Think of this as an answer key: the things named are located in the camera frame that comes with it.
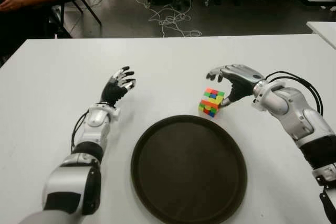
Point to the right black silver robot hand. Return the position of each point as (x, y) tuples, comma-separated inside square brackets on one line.
[(244, 82)]

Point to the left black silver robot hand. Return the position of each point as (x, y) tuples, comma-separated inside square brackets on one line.
[(113, 93)]

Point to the multicoloured Rubik's cube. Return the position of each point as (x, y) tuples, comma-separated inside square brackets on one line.
[(210, 103)]

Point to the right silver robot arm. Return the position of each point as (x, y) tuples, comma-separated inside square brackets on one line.
[(288, 103)]

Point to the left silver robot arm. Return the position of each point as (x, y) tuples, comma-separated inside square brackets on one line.
[(98, 119)]

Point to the dark brown round plate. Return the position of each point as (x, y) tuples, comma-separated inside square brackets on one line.
[(189, 176)]

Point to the white side table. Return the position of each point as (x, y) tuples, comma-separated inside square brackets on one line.
[(325, 30)]

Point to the small white floor scrap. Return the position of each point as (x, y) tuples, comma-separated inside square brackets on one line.
[(333, 9)]

